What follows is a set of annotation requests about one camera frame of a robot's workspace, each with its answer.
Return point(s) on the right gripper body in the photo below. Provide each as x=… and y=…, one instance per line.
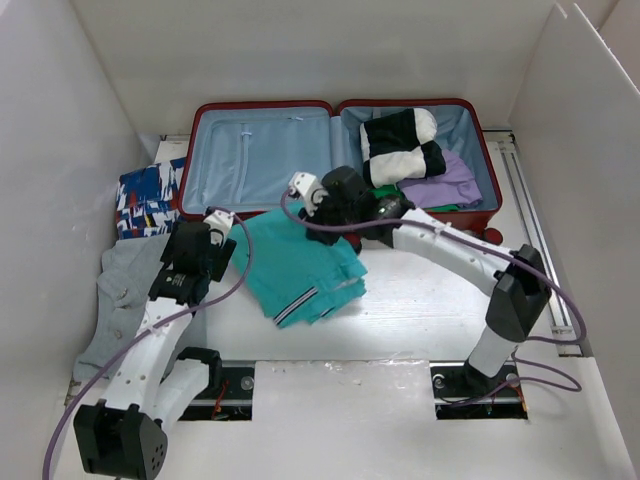
x=328, y=214

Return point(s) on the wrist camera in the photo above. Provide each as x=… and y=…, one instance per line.
x=219, y=223
x=309, y=189

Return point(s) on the black white checkered blanket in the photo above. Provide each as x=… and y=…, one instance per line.
x=401, y=146

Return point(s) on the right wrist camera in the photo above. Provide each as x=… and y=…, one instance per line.
x=309, y=189

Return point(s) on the purple t-shirt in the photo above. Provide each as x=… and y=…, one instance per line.
x=456, y=187

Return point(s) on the green t-shirt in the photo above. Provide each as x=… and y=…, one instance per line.
x=386, y=190

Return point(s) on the blue white patterned garment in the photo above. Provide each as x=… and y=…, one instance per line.
x=147, y=200

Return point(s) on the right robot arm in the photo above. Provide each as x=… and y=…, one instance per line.
x=513, y=280

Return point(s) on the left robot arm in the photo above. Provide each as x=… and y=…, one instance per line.
x=125, y=434

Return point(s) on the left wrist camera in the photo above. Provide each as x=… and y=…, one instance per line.
x=219, y=223

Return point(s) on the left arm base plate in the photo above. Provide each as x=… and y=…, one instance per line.
x=232, y=402

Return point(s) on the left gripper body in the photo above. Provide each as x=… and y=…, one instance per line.
x=216, y=260

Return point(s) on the red open suitcase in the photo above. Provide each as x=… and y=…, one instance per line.
x=242, y=155

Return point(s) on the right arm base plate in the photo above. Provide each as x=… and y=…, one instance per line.
x=457, y=398

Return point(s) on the teal shorts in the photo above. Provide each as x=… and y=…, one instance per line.
x=295, y=279

